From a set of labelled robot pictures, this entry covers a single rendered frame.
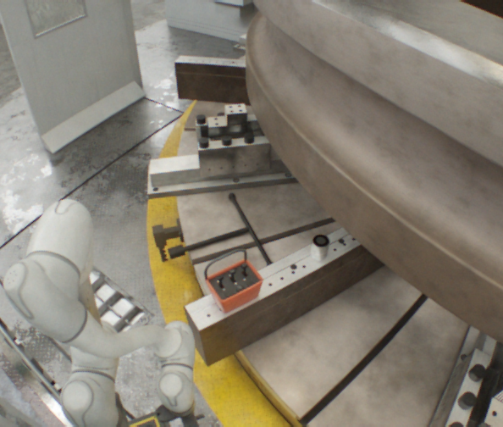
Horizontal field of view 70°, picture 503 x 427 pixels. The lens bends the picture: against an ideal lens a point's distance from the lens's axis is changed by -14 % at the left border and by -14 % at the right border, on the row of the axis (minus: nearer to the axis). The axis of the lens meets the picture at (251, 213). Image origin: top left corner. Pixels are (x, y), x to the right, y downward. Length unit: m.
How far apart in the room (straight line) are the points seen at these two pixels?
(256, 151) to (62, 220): 1.78
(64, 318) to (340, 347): 1.51
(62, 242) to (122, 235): 2.13
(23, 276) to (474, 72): 1.17
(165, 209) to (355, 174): 1.80
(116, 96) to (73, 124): 0.59
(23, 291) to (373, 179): 1.28
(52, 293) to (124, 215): 2.34
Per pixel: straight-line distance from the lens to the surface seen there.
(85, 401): 1.31
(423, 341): 2.23
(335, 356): 2.06
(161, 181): 2.72
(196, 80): 3.63
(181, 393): 1.19
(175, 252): 2.36
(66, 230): 0.91
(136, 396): 2.35
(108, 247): 2.96
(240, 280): 1.66
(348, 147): 1.72
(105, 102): 4.41
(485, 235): 1.52
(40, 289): 0.82
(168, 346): 1.24
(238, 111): 2.52
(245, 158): 2.56
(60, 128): 4.18
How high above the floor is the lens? 2.15
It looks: 46 degrees down
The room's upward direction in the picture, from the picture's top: straight up
